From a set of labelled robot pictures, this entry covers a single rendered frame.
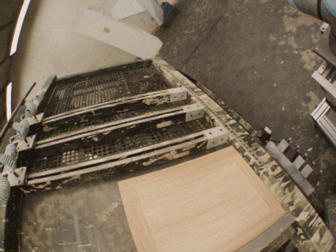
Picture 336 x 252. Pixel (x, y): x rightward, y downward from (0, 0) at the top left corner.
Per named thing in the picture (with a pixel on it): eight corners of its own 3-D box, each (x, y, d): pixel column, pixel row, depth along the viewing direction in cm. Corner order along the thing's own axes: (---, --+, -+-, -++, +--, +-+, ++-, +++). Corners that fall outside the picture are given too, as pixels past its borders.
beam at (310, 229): (320, 248, 35) (336, 240, 28) (307, 265, 32) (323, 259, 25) (159, 65, 195) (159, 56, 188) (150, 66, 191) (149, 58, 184)
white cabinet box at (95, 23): (163, 44, 376) (86, 8, 257) (150, 62, 404) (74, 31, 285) (157, 37, 416) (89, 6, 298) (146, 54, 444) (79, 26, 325)
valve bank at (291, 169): (328, 178, 55) (331, 180, 41) (311, 197, 60) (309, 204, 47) (275, 124, 91) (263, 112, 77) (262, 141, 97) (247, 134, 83)
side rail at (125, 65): (152, 68, 185) (151, 59, 178) (58, 89, 155) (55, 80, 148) (150, 66, 191) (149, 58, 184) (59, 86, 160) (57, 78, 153)
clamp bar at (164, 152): (228, 145, 83) (239, 105, 68) (10, 199, 50) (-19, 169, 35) (217, 133, 90) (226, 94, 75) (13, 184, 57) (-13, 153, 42)
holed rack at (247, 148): (263, 164, 66) (264, 163, 66) (259, 166, 65) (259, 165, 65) (153, 57, 186) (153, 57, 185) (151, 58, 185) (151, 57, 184)
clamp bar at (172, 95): (187, 100, 117) (189, 68, 102) (25, 140, 84) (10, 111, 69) (181, 94, 124) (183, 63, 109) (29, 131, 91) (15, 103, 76)
